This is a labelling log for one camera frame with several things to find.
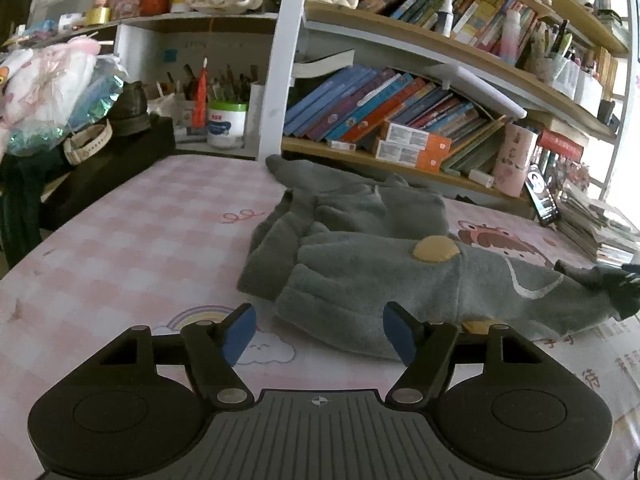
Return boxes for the row of leaning blue books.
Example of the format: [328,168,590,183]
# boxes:
[283,66,506,173]

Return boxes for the dark green cloth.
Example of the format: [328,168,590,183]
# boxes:
[0,152,66,268]

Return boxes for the white wooden bookshelf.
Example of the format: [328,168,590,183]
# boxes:
[0,0,636,221]

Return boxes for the white storage box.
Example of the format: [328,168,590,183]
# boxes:
[572,67,606,116]

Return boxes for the white dropper bottle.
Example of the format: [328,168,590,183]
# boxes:
[434,0,453,37]

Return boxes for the bunch of paintbrushes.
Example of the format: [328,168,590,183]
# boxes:
[160,62,261,103]

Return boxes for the white pen holder with pens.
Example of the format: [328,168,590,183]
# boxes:
[525,20,583,101]

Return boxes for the pink gradient bottle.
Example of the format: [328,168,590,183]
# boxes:
[499,10,523,66]

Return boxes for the red tube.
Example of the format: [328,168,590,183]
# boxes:
[194,57,208,128]

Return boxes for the black smartphone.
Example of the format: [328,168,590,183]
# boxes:
[525,162,562,226]

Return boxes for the cream watch strap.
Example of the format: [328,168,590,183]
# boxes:
[62,121,113,166]

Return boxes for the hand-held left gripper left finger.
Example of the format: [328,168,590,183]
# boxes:
[97,303,257,409]

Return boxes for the stack of magazines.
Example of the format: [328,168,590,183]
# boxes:
[555,180,640,266]

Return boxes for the black box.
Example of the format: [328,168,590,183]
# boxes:
[37,115,177,233]

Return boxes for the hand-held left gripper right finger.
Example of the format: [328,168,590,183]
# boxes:
[382,301,546,409]

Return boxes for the white sheet stack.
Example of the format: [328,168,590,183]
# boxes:
[425,62,528,120]

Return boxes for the grey fleece sweater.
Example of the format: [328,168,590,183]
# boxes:
[237,154,640,361]

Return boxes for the iridescent wrapping film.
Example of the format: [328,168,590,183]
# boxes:
[7,55,126,156]

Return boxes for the pink checked printed sheet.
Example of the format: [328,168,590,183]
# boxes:
[0,154,640,480]

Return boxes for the white jar with green rim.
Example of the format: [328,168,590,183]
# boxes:
[206,100,249,150]

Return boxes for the pink printed tumbler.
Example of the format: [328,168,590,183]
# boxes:
[492,122,540,198]

